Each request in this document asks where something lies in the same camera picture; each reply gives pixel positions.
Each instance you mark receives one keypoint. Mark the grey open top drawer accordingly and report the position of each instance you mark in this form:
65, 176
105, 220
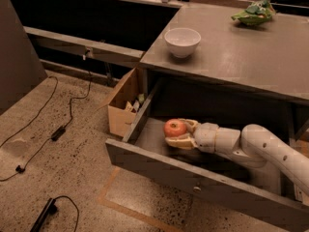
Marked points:
262, 193

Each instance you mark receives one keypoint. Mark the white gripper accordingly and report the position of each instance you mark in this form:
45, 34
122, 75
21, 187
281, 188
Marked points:
206, 136

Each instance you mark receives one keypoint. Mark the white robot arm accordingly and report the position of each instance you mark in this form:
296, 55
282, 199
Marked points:
252, 146

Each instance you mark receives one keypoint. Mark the black power adapter brick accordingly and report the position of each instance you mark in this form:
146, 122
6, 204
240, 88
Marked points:
58, 133

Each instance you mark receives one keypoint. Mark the white ceramic bowl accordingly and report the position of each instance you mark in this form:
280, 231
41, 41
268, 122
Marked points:
182, 42

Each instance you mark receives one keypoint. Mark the grey metal rail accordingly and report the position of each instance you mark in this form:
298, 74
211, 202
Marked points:
104, 52

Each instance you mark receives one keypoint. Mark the red apple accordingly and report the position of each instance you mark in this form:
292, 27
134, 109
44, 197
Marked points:
174, 128

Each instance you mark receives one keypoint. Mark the green chip bag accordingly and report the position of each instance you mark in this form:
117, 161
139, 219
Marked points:
256, 13

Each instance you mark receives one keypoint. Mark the items inside cardboard box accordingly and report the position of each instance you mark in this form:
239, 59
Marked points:
134, 106

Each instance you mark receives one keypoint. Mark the cardboard box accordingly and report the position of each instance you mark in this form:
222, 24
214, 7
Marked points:
125, 91

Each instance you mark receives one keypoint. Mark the grey counter cabinet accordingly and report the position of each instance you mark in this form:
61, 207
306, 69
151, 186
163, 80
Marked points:
270, 59

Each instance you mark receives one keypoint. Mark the round metal drawer knob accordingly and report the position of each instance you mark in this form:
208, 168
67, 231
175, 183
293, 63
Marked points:
197, 189

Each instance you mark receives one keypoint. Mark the black power strip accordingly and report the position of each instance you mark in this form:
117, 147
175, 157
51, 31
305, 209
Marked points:
48, 209

